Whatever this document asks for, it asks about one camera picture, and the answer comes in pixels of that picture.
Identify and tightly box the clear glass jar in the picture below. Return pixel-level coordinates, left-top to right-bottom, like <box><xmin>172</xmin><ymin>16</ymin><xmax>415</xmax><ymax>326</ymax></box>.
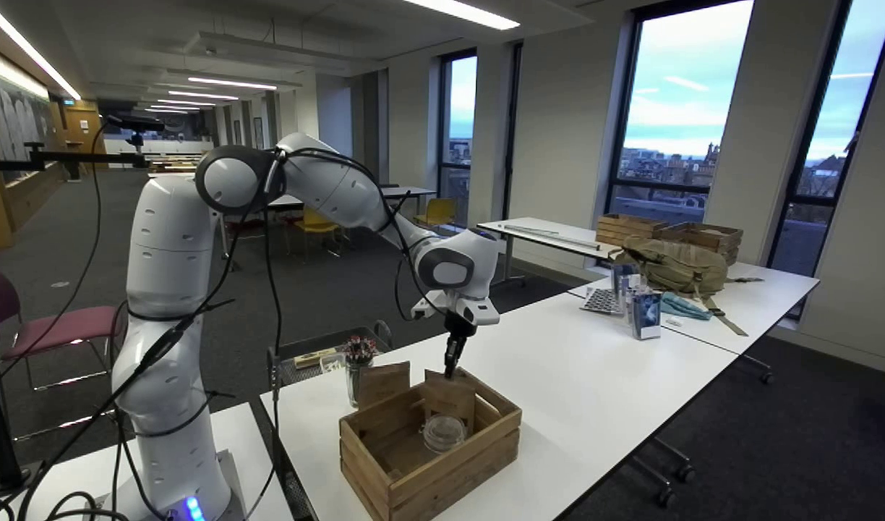
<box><xmin>421</xmin><ymin>410</ymin><xmax>473</xmax><ymax>456</ymax></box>

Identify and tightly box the brown paper packet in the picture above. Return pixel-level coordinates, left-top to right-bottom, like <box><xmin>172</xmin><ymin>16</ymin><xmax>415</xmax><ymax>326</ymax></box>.
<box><xmin>421</xmin><ymin>368</ymin><xmax>480</xmax><ymax>427</ymax></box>
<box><xmin>350</xmin><ymin>358</ymin><xmax>415</xmax><ymax>410</ymax></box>

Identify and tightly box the black hanging cable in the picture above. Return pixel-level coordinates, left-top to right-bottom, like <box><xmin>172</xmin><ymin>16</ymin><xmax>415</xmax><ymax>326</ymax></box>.
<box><xmin>261</xmin><ymin>170</ymin><xmax>286</xmax><ymax>430</ymax></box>

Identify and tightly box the olive green bag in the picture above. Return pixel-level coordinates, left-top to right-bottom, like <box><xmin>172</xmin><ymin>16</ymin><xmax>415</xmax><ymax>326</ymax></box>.
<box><xmin>617</xmin><ymin>238</ymin><xmax>756</xmax><ymax>339</ymax></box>

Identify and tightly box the wooden slatted crate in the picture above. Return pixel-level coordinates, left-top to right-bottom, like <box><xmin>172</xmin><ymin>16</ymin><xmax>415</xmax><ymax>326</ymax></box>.
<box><xmin>337</xmin><ymin>368</ymin><xmax>526</xmax><ymax>521</ymax></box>

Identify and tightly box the maroon office chair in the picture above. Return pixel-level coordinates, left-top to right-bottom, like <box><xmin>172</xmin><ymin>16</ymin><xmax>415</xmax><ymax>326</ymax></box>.
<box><xmin>0</xmin><ymin>267</ymin><xmax>128</xmax><ymax>436</ymax></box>

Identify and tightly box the blue white carton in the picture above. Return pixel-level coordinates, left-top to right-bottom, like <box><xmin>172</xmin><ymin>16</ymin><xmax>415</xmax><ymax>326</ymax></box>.
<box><xmin>632</xmin><ymin>288</ymin><xmax>666</xmax><ymax>342</ymax></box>

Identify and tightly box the rectangular ceiling light panel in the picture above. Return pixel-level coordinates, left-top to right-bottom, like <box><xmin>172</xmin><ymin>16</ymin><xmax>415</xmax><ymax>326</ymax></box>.
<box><xmin>402</xmin><ymin>0</ymin><xmax>523</xmax><ymax>34</ymax></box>
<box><xmin>186</xmin><ymin>73</ymin><xmax>283</xmax><ymax>96</ymax></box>

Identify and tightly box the long ceiling strip light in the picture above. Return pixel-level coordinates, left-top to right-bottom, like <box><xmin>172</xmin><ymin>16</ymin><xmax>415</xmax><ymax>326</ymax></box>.
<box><xmin>0</xmin><ymin>0</ymin><xmax>85</xmax><ymax>104</ymax></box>

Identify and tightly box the yellow chair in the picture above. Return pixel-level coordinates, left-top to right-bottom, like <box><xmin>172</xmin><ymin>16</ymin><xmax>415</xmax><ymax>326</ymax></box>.
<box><xmin>296</xmin><ymin>203</ymin><xmax>347</xmax><ymax>255</ymax></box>

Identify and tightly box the black camera boom stand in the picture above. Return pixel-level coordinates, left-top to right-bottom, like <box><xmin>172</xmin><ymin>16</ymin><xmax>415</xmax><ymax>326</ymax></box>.
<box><xmin>0</xmin><ymin>135</ymin><xmax>165</xmax><ymax>495</ymax></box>

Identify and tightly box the teal flat packet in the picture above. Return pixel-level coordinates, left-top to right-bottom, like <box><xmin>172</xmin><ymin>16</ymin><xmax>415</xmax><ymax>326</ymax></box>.
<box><xmin>656</xmin><ymin>293</ymin><xmax>714</xmax><ymax>324</ymax></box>

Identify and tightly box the white wrist camera block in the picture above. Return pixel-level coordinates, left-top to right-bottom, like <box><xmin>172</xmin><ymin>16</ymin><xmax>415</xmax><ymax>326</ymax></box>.
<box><xmin>457</xmin><ymin>297</ymin><xmax>503</xmax><ymax>330</ymax></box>

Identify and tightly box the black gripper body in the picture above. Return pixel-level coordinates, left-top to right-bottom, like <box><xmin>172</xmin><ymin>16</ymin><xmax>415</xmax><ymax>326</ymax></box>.
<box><xmin>445</xmin><ymin>316</ymin><xmax>480</xmax><ymax>350</ymax></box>

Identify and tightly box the mesh pencil cup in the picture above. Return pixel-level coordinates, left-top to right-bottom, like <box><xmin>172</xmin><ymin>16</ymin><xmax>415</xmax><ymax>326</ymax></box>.
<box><xmin>342</xmin><ymin>332</ymin><xmax>379</xmax><ymax>410</ymax></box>

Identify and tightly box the dark wooden crate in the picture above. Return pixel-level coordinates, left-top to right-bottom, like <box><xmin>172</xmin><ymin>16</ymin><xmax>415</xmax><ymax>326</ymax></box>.
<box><xmin>666</xmin><ymin>219</ymin><xmax>747</xmax><ymax>267</ymax></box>

